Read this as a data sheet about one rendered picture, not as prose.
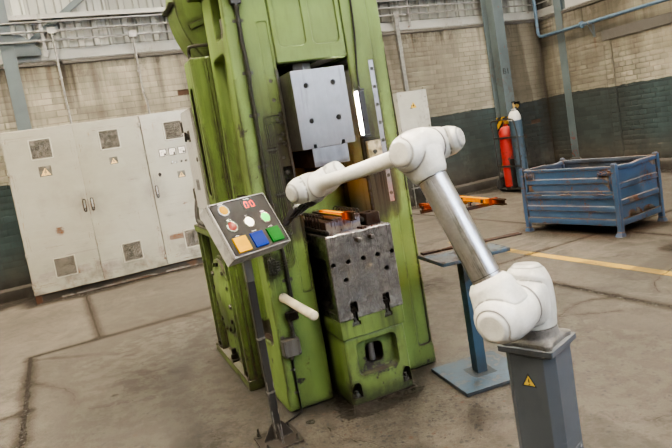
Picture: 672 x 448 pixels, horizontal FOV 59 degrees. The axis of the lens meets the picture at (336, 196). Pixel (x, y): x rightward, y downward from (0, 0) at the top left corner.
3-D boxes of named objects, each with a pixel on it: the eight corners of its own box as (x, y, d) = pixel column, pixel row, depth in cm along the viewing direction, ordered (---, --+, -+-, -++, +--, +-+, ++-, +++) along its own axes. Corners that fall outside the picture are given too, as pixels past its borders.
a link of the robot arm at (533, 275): (565, 317, 207) (557, 256, 205) (546, 335, 193) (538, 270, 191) (520, 314, 218) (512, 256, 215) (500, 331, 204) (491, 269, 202)
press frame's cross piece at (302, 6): (347, 56, 323) (333, -33, 318) (276, 64, 307) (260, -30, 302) (317, 70, 363) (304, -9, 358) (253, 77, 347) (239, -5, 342)
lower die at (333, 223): (361, 227, 313) (358, 211, 312) (326, 235, 305) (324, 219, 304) (330, 222, 352) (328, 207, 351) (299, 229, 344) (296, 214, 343)
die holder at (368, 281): (403, 303, 317) (390, 222, 313) (339, 323, 303) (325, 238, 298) (358, 286, 369) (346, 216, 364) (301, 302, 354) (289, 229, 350)
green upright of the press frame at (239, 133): (334, 398, 325) (260, -30, 302) (290, 414, 315) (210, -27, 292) (306, 374, 365) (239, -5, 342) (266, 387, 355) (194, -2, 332)
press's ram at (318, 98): (370, 139, 314) (358, 63, 310) (302, 150, 299) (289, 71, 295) (338, 143, 352) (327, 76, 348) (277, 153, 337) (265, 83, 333)
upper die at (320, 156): (350, 161, 309) (347, 143, 308) (315, 167, 302) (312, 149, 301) (320, 163, 348) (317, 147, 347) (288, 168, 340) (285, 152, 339)
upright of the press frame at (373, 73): (437, 361, 351) (375, -35, 328) (399, 375, 341) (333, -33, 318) (400, 342, 391) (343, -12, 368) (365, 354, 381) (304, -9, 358)
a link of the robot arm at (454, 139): (423, 131, 222) (403, 134, 212) (465, 116, 211) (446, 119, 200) (433, 164, 222) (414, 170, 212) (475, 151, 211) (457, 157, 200)
